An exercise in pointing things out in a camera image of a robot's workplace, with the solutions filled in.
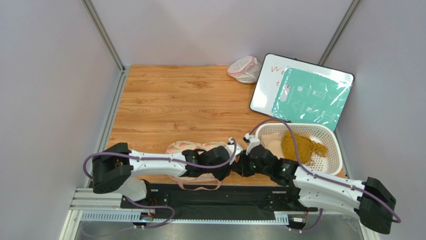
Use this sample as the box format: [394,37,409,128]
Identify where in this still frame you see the floral mesh laundry bag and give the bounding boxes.
[165,141,227,191]

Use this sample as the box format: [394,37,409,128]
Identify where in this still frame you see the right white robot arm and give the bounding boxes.
[231,145,401,235]

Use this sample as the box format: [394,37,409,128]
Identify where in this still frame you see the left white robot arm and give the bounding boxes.
[86,138,243,202]

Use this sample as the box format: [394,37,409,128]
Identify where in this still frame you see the beige bra in basket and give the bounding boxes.
[259,132,285,159]

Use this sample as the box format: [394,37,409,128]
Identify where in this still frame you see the white mesh bag pink trim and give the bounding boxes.
[227,55,262,84]

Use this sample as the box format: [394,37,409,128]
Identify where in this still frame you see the mustard yellow garment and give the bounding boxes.
[281,131,328,166]

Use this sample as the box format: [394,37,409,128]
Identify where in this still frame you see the white plastic basket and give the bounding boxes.
[255,123,343,176]

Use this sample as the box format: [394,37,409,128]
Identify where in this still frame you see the teal instruction sheet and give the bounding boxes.
[271,67,354,131]

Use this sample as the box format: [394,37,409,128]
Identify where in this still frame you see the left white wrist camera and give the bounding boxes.
[225,137,244,165]

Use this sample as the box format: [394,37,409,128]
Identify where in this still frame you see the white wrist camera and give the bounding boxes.
[225,137,244,165]
[243,133,261,155]

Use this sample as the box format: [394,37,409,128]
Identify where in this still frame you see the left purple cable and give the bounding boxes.
[82,138,238,230]

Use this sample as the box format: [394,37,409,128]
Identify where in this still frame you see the purple cable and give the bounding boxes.
[82,138,238,230]
[247,118,402,233]

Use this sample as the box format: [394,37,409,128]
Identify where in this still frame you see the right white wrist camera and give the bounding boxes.
[243,133,261,155]

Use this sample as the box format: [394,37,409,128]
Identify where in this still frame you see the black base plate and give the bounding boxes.
[138,183,319,221]

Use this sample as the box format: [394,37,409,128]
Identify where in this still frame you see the whiteboard with black frame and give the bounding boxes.
[249,53,355,117]

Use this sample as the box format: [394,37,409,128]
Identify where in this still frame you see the aluminium rail frame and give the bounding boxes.
[59,188,305,240]

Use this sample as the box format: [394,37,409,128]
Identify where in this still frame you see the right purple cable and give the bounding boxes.
[247,118,402,233]

